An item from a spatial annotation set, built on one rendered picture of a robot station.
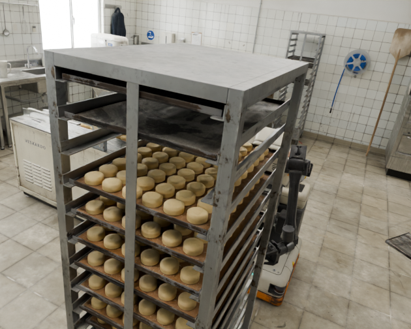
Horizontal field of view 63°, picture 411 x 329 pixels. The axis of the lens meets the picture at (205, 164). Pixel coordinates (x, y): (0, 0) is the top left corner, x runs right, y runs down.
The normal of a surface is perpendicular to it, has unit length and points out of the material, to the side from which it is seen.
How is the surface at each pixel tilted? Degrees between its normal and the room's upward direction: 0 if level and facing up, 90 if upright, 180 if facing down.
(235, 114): 90
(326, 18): 90
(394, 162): 89
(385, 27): 90
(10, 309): 0
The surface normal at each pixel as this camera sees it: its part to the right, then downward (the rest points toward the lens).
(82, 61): -0.43, 0.32
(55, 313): 0.11, -0.91
